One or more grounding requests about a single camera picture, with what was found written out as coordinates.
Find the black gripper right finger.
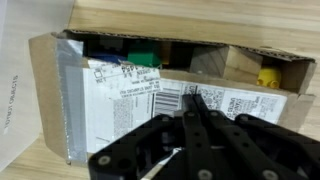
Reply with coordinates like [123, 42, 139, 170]
[194, 94, 320, 180]

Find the brown cardboard box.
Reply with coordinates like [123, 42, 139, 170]
[29, 30, 317, 165]

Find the yellow round toy piece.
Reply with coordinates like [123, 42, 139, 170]
[257, 66, 281, 89]

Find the clear plastic bin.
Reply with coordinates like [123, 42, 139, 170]
[0, 0, 75, 172]

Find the green toy car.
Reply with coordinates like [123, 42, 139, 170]
[127, 41, 161, 67]

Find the blue toy brick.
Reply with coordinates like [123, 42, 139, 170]
[90, 52, 127, 64]

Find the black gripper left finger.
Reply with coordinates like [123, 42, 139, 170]
[88, 94, 215, 180]

